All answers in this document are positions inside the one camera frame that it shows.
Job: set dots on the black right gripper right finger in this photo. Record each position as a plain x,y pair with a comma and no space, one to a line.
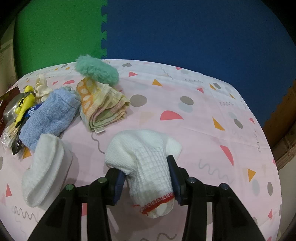
191,192

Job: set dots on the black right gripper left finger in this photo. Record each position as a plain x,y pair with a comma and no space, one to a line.
103,192

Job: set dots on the white knit sock red trim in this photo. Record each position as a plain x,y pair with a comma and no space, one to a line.
142,156

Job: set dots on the light blue fuzzy sock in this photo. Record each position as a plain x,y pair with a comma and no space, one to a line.
54,116

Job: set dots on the teal fluffy scrunchie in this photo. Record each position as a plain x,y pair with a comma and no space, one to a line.
97,70

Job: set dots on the folded orange yellow towel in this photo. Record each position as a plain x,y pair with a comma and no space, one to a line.
101,104

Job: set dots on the bag of wooden sticks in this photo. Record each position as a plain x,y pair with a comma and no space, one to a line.
10,138

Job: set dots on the cream satin scrunchie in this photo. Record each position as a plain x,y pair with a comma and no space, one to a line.
42,91

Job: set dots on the yellow black plastic toy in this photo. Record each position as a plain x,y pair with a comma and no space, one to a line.
24,104

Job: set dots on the stainless steel bowl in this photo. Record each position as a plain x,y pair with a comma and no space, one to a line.
9,111

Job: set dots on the dark red box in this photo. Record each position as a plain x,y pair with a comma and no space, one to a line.
5,99

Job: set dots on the blue foam mat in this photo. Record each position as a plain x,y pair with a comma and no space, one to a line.
240,42

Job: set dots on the green foam mat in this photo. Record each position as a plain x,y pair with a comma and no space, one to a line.
48,33

